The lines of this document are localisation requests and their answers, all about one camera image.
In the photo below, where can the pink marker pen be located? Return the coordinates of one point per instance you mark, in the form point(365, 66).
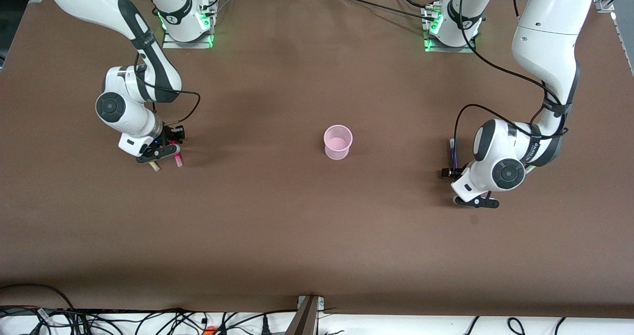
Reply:
point(178, 162)

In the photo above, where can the purple marker pen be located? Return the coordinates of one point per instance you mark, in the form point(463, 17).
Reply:
point(452, 151)

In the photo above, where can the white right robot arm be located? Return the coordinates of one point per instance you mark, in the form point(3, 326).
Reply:
point(124, 107)

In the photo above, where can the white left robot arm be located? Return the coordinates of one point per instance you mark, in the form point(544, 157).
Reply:
point(545, 37)

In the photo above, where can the pink translucent cup holder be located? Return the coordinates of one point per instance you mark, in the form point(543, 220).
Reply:
point(338, 151)

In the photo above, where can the yellow marker pen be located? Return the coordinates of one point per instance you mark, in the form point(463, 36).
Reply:
point(155, 166)

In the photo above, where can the orange plug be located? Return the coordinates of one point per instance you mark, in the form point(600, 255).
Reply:
point(211, 330)

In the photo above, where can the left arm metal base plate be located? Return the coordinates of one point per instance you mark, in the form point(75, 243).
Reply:
point(433, 47)

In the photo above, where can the metal table edge bracket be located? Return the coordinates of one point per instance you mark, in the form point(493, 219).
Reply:
point(304, 320)

